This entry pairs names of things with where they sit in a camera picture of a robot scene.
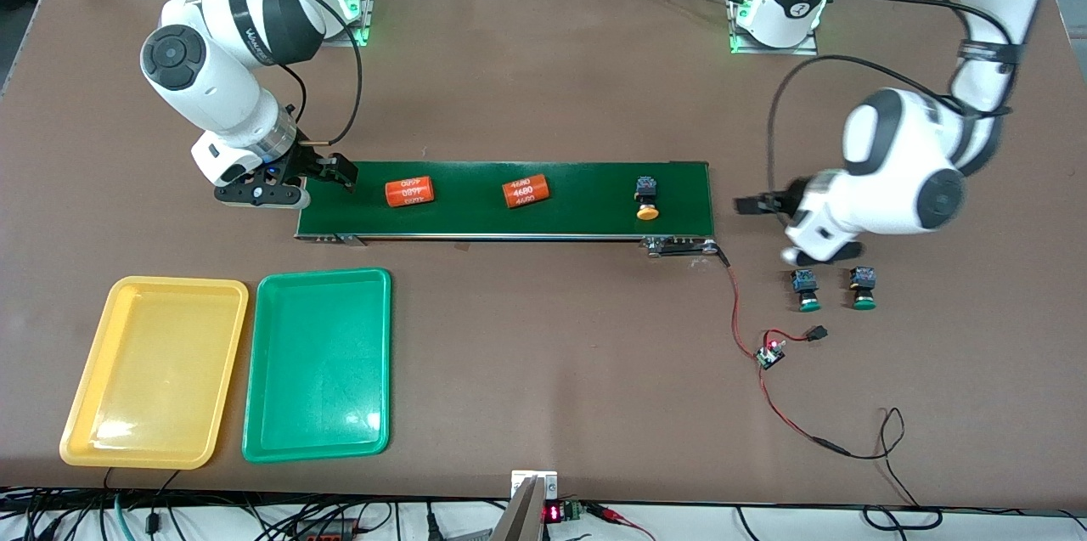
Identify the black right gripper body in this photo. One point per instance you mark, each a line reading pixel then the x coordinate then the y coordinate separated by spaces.
pixel 306 162

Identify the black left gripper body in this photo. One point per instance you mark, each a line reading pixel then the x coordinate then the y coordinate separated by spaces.
pixel 791 196

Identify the orange 4680 battery cylinder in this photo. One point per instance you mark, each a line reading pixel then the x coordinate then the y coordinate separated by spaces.
pixel 526 192
pixel 410 192

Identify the green mushroom push button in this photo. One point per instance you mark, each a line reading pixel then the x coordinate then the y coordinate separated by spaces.
pixel 807 301
pixel 864 300

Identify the yellow mushroom push button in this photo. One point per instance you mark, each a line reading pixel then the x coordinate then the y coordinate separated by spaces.
pixel 648 212

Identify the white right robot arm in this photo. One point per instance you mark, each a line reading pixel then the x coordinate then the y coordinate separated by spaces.
pixel 212 74

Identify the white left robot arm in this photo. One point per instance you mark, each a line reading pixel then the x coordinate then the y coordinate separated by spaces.
pixel 892 167

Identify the black connector plug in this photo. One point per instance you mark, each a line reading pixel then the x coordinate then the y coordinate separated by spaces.
pixel 817 334

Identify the small conveyor controller board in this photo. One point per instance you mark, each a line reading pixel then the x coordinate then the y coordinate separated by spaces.
pixel 771 356

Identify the green conveyor belt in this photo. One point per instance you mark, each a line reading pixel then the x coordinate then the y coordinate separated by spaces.
pixel 509 214

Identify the green plastic tray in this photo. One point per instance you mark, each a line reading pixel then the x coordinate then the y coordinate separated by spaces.
pixel 318 363

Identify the yellow plastic tray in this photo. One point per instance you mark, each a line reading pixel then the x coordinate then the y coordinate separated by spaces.
pixel 153 371

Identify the orange power strip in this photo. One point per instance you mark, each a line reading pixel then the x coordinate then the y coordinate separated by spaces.
pixel 327 532

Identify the red digit display module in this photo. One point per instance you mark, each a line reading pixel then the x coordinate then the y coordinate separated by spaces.
pixel 553 513

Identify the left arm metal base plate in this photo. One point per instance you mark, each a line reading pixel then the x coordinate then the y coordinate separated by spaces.
pixel 807 49

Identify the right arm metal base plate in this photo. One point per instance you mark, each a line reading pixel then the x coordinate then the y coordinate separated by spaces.
pixel 370 6

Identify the grey metal camera mount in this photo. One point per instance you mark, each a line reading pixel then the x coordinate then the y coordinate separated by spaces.
pixel 522 515

